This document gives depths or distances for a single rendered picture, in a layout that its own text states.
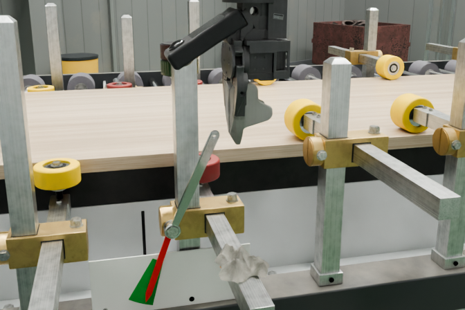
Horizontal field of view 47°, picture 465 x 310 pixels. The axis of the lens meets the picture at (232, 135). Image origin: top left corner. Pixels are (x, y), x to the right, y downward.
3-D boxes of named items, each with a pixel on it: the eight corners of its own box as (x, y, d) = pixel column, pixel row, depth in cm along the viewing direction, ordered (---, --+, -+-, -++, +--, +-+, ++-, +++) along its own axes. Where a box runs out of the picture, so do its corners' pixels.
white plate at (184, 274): (250, 297, 92) (250, 244, 89) (93, 319, 86) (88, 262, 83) (249, 295, 93) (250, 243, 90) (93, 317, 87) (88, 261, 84)
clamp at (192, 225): (244, 233, 89) (244, 205, 87) (162, 242, 86) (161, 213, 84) (236, 219, 94) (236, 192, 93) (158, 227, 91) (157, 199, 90)
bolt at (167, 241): (153, 309, 86) (183, 226, 84) (138, 306, 86) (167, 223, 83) (152, 302, 88) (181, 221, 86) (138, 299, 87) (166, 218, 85)
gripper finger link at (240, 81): (248, 118, 73) (248, 53, 71) (236, 119, 73) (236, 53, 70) (239, 111, 77) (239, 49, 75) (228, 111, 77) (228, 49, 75)
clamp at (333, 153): (389, 165, 91) (391, 136, 90) (313, 171, 88) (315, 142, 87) (371, 154, 97) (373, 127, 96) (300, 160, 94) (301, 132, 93)
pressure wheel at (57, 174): (93, 217, 100) (88, 158, 97) (61, 234, 94) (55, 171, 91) (61, 210, 104) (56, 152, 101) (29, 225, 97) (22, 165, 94)
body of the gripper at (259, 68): (290, 84, 74) (293, -7, 71) (228, 86, 72) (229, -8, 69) (272, 75, 81) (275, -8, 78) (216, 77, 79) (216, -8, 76)
